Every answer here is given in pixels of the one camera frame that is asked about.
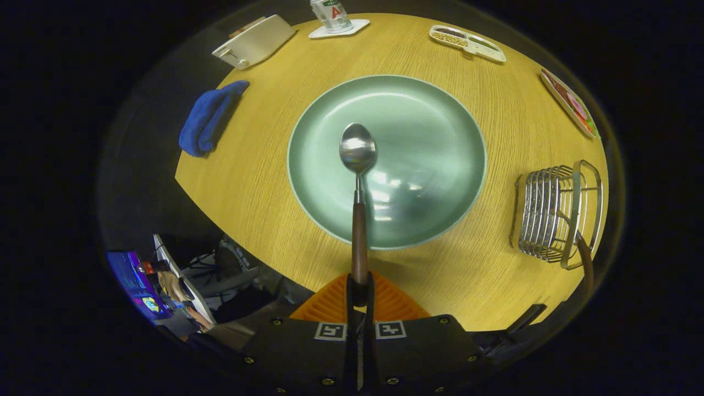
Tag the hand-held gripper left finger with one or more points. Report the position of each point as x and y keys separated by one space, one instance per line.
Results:
x=297 y=357

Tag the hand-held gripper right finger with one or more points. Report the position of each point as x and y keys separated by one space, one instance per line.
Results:
x=423 y=357

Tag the lit computer monitor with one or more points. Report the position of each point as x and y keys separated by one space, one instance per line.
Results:
x=132 y=280

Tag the pale green plate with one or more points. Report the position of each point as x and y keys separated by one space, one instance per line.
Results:
x=429 y=143

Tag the black backdrop cloth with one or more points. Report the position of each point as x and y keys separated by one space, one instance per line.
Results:
x=143 y=181

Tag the blue folded towel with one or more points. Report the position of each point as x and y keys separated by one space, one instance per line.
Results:
x=206 y=121

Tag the plate of food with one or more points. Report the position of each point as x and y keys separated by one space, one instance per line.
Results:
x=572 y=104

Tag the white toaster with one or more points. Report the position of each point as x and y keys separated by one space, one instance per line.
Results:
x=258 y=44

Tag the white divided bean dish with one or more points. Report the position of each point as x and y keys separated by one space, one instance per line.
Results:
x=473 y=45

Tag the toast slice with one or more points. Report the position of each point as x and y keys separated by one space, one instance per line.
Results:
x=247 y=26

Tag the white square coaster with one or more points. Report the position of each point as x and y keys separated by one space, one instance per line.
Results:
x=357 y=26

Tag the small drink bottle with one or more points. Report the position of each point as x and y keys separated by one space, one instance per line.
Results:
x=333 y=14

